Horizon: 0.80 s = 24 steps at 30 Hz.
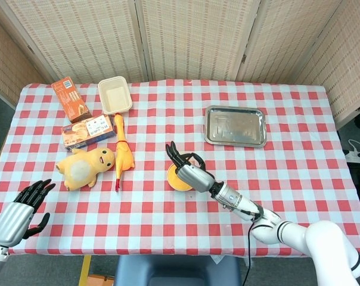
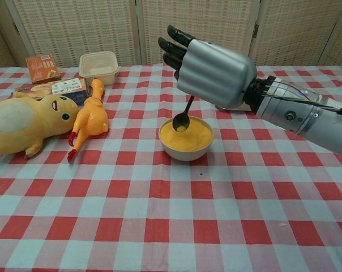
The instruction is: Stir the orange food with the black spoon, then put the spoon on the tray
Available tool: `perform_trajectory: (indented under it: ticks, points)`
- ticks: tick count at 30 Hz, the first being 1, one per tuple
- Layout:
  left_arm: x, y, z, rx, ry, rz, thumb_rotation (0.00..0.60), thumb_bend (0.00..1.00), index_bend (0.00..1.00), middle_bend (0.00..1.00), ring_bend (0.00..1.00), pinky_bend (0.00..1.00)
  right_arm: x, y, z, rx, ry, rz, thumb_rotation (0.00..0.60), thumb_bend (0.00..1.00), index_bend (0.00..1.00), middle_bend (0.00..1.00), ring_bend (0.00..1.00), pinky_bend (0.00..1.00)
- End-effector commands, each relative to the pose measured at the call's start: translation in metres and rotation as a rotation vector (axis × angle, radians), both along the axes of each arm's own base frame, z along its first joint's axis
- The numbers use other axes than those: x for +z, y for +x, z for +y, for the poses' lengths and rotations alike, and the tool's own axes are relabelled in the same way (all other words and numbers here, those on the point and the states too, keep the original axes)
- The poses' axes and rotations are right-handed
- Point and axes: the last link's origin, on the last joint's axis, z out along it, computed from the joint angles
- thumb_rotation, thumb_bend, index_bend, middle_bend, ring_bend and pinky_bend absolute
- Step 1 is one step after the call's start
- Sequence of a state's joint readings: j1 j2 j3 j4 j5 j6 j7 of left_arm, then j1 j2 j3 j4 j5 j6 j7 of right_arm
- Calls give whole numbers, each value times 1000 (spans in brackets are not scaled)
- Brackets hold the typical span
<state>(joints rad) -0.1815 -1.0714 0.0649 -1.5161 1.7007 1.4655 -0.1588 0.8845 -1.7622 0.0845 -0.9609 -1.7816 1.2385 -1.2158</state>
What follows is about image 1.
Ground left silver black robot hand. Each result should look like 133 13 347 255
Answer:
0 178 56 248

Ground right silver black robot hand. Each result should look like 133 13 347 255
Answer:
165 141 216 194

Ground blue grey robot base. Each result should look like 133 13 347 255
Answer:
114 255 242 286

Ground white round bowl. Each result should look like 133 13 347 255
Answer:
167 163 195 192

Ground red white checked tablecloth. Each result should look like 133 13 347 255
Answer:
0 79 360 257

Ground rectangular steel tray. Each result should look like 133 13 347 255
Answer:
204 104 268 149

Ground orange rubber chicken toy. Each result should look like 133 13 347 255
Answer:
113 113 136 193

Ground yellow plush toy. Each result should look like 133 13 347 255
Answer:
55 147 116 192

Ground orange cardboard box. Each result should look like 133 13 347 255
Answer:
86 273 117 286

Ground beige plastic food container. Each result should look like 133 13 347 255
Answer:
97 76 133 116

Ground biscuit box with white label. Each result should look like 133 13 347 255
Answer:
60 114 116 153

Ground orange snack box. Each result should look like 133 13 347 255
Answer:
51 76 93 125

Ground woven folding screen panel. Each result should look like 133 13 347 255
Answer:
296 0 360 129
236 0 346 86
135 0 261 83
0 8 49 105
0 0 150 86

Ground white power strip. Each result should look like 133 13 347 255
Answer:
345 148 360 164

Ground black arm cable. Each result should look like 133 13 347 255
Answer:
242 208 263 286

